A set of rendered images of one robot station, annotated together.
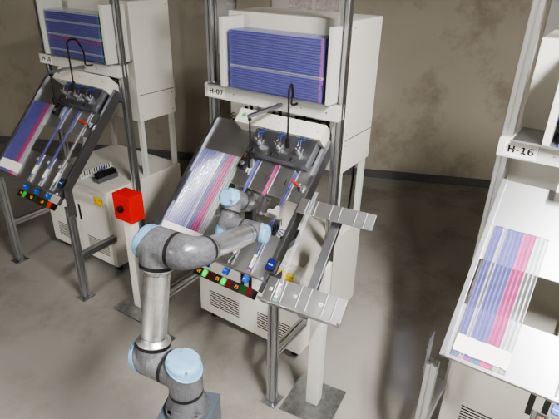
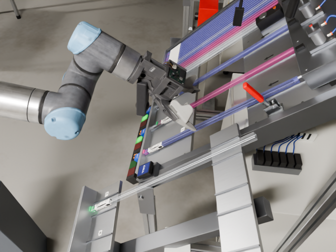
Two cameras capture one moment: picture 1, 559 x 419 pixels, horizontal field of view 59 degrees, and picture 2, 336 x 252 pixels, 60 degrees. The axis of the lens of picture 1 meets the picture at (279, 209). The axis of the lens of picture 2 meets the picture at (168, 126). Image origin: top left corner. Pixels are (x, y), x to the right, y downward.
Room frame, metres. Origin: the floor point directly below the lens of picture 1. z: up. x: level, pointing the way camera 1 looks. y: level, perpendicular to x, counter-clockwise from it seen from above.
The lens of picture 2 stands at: (1.63, -0.41, 1.49)
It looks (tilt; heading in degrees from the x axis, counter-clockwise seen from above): 48 degrees down; 64
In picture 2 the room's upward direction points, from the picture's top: straight up
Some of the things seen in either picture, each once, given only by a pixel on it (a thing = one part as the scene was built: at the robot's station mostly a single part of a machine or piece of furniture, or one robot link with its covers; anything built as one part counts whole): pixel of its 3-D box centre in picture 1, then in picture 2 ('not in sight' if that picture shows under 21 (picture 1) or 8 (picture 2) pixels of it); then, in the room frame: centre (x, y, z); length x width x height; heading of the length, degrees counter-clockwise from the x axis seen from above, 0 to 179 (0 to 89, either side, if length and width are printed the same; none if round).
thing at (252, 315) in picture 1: (279, 268); (292, 177); (2.47, -0.01, 0.31); 0.70 x 0.65 x 0.62; 57
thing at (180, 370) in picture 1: (183, 372); not in sight; (1.22, 0.31, 0.72); 0.13 x 0.12 x 0.14; 62
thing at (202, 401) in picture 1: (186, 398); not in sight; (1.21, 0.30, 0.60); 0.15 x 0.15 x 0.10
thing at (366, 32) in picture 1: (313, 165); not in sight; (2.75, -0.19, 0.86); 0.70 x 0.67 x 1.72; 57
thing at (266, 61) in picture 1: (280, 63); not in sight; (2.34, 0.01, 1.52); 0.51 x 0.13 x 0.27; 57
